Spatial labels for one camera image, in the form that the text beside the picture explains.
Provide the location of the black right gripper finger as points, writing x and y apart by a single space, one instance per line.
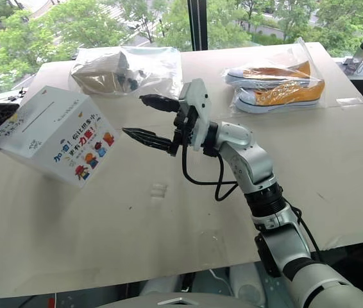
160 102
149 137

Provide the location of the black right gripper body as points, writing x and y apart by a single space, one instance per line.
184 123

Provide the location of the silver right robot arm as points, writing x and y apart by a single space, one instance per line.
255 160

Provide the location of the white slotted box with print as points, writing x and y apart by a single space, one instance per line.
56 128

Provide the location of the clear bag with brown contents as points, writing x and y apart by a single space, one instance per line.
104 72

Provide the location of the orange canvas sneaker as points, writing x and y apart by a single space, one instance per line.
284 94
265 73

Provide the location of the clear bag holding orange sneakers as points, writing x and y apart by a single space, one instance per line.
306 54

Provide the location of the clear tape strip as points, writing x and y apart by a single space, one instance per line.
349 101

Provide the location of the grey robot torso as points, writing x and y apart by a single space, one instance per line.
181 301

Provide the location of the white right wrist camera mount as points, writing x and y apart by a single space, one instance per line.
201 97

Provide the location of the black window frame post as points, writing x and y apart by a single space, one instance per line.
198 22

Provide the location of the small camera on stand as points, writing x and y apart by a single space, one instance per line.
361 53

